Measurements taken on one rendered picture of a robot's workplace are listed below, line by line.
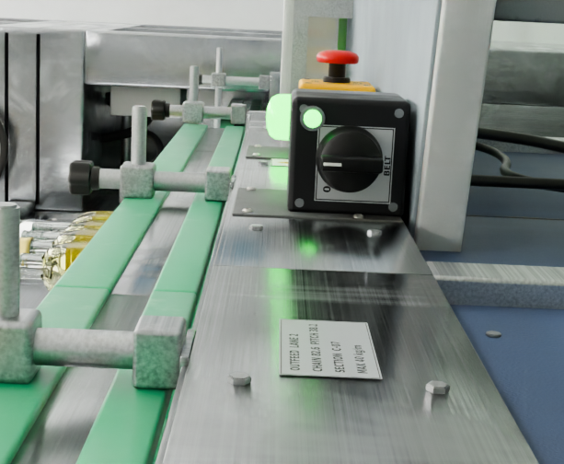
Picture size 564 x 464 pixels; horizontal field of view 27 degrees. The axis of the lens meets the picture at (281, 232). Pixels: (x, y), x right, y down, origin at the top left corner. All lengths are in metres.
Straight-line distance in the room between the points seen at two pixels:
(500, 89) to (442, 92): 1.67
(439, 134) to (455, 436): 0.38
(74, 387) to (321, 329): 0.11
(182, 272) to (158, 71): 1.71
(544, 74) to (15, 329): 2.02
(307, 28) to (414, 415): 1.17
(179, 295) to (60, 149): 1.81
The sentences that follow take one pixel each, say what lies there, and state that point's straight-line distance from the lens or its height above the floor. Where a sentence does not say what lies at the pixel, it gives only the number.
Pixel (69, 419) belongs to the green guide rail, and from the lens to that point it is 0.46.
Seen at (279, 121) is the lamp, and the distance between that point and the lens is 1.08.
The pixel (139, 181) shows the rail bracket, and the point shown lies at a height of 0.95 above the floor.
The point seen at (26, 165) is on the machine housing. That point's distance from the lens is 2.45.
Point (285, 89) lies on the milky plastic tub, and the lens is 1.56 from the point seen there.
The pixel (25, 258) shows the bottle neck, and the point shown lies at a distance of 1.29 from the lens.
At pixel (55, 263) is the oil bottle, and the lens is 1.27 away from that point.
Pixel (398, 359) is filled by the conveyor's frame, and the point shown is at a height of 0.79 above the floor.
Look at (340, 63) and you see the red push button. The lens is 1.08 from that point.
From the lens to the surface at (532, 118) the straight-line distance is 2.43.
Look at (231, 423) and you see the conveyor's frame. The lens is 0.40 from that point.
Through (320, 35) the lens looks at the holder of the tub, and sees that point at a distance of 1.56.
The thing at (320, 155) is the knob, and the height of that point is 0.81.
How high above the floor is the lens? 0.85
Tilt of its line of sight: 1 degrees down
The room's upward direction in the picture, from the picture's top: 87 degrees counter-clockwise
